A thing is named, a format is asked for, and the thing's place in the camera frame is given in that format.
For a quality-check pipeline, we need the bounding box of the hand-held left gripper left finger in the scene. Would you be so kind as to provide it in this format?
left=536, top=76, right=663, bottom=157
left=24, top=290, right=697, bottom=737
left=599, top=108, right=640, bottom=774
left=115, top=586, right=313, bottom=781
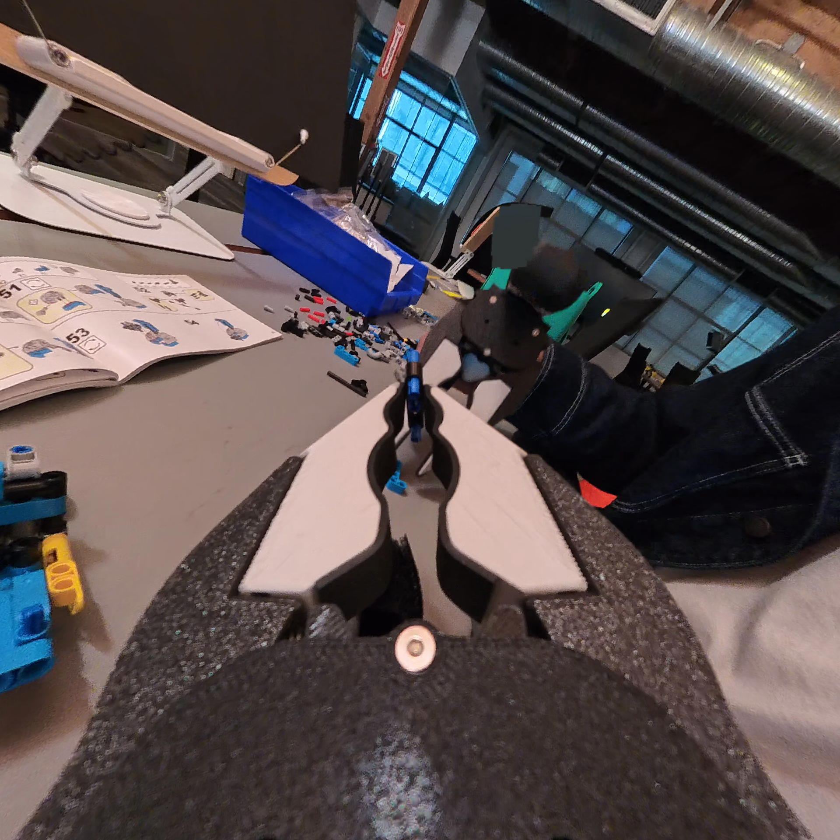
left=238, top=384, right=401, bottom=596

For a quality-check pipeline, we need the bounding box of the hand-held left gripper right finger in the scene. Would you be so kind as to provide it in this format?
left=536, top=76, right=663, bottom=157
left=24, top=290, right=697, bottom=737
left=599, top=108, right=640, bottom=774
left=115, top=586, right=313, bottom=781
left=427, top=384, right=589, bottom=597

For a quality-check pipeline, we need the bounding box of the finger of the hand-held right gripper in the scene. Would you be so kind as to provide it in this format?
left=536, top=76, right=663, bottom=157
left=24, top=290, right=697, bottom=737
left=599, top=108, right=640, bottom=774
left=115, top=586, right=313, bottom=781
left=453, top=367, right=527, bottom=431
left=417, top=308, right=475, bottom=393

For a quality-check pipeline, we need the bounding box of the short black ridged beam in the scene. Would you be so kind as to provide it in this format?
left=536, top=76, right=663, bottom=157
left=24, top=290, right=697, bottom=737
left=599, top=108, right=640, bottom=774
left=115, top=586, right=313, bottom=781
left=402, top=351, right=427, bottom=444

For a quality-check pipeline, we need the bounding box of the pile of small brick parts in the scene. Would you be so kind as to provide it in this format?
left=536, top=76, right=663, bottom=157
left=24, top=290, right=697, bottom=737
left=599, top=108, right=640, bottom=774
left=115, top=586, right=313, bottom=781
left=262, top=285, right=441, bottom=365

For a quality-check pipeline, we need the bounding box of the blue yellow brick assembly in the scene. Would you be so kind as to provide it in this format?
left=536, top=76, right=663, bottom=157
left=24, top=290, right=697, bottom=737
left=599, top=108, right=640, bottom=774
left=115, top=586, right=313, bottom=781
left=0, top=445, right=86, bottom=693

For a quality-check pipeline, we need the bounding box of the person's right forearm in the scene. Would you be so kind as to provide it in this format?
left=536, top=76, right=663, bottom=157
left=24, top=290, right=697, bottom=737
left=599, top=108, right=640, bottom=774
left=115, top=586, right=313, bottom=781
left=512, top=344, right=690, bottom=473

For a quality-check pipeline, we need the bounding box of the grey desk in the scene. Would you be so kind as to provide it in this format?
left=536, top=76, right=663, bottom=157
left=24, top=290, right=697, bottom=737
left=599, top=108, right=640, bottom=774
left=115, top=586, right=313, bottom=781
left=0, top=197, right=473, bottom=840

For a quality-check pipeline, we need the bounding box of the green flat panel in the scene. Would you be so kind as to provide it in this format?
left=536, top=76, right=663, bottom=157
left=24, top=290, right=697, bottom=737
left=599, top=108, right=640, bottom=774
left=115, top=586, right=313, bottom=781
left=482, top=266, right=605, bottom=345

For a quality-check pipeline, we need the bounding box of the black angled board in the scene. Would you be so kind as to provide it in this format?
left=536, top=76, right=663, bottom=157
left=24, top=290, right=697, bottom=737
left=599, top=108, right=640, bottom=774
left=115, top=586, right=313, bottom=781
left=564, top=246, right=664, bottom=361

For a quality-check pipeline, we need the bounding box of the clear parts bag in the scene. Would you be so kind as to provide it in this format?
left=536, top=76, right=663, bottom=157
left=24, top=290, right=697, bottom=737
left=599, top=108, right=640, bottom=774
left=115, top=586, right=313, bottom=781
left=308, top=187, right=414, bottom=293

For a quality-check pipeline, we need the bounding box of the blue plastic bin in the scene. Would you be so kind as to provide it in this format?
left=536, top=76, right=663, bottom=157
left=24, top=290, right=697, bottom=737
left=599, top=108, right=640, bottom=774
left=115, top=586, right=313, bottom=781
left=241, top=174, right=431, bottom=317

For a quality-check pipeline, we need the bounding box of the large window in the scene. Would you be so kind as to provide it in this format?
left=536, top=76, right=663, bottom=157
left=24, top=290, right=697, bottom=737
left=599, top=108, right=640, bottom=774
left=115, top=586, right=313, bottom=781
left=351, top=66, right=480, bottom=204

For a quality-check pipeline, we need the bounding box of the open instruction booklet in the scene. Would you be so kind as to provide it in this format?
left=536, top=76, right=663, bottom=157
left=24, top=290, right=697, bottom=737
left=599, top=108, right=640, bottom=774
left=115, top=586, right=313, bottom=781
left=0, top=256, right=284, bottom=411

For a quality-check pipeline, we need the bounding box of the dark denim jacket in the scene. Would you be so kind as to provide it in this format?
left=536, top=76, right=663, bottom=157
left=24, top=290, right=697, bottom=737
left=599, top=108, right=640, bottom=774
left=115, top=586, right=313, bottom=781
left=610, top=315, right=840, bottom=568

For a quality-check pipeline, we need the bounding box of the white shirt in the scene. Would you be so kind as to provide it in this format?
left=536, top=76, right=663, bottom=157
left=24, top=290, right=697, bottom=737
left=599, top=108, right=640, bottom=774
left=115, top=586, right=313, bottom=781
left=656, top=538, right=840, bottom=840

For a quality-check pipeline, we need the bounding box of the dark flat panel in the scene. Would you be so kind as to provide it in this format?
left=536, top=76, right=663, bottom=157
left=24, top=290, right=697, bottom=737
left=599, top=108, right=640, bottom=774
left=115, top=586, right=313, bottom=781
left=0, top=0, right=358, bottom=191

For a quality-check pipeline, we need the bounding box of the white laptop stand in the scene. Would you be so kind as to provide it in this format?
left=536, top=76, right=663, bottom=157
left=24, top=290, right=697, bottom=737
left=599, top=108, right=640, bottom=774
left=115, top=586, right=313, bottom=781
left=0, top=33, right=309, bottom=261

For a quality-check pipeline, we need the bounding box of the metal ventilation duct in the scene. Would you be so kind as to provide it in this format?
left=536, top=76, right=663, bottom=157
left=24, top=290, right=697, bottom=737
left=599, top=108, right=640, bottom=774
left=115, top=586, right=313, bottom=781
left=650, top=0, right=840, bottom=152

